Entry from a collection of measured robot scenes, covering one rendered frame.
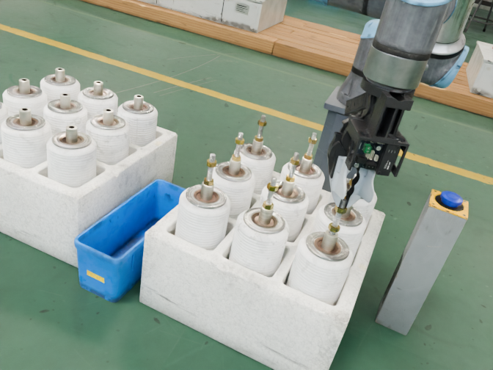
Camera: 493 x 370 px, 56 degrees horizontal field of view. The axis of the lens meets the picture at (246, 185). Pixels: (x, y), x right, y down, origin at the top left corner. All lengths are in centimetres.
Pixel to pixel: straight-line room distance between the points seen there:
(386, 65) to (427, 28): 6
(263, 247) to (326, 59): 204
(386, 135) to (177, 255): 43
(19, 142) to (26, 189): 10
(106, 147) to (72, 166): 11
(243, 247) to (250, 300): 9
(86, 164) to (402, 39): 65
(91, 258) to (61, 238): 12
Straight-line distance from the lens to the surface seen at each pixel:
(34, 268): 107
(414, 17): 61
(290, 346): 86
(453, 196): 94
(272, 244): 80
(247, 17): 292
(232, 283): 82
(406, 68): 62
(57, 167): 99
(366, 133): 65
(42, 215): 104
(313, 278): 79
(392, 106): 62
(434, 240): 95
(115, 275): 93
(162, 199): 116
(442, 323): 118
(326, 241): 79
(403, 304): 104
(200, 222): 83
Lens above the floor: 72
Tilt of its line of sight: 31 degrees down
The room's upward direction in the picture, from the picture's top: 12 degrees clockwise
